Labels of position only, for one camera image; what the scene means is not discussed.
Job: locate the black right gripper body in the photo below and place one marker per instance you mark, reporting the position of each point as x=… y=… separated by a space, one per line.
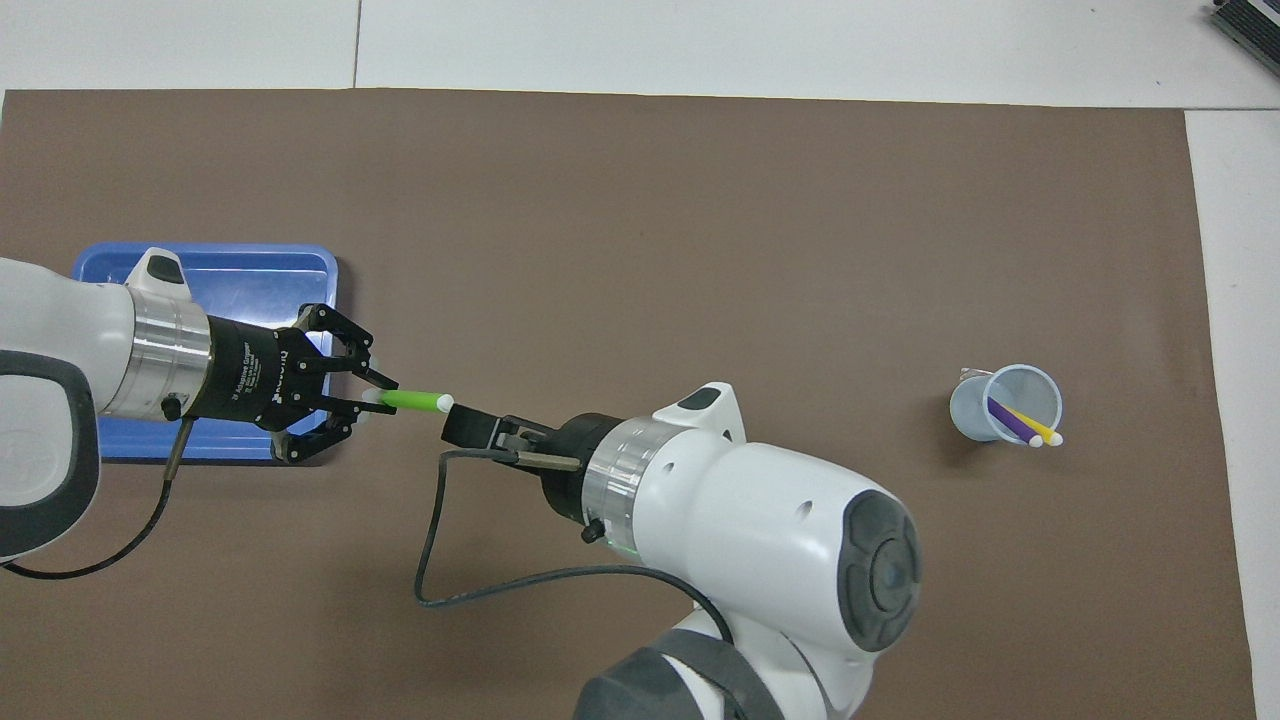
x=565 y=495

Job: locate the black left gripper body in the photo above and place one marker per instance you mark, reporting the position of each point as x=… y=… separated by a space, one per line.
x=245 y=375

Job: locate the green pen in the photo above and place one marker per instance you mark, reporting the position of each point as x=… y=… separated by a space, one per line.
x=415 y=400

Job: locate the purple pen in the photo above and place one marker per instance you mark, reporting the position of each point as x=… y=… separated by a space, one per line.
x=1010 y=420

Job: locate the yellow pen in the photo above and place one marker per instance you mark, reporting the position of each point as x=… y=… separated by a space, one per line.
x=1040 y=428

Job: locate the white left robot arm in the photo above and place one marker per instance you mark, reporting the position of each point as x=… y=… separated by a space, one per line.
x=60 y=330

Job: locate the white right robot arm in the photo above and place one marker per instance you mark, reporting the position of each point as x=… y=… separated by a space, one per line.
x=760 y=540

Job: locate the blue plastic tray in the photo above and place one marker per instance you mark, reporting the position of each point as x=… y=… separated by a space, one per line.
x=250 y=280

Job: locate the brown table mat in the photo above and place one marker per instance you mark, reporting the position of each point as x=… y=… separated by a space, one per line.
x=640 y=250

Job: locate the translucent plastic cup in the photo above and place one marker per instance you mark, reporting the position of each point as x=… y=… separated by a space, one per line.
x=965 y=410

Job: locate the grey ribbed device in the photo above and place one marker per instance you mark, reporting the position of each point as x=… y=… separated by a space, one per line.
x=1250 y=30

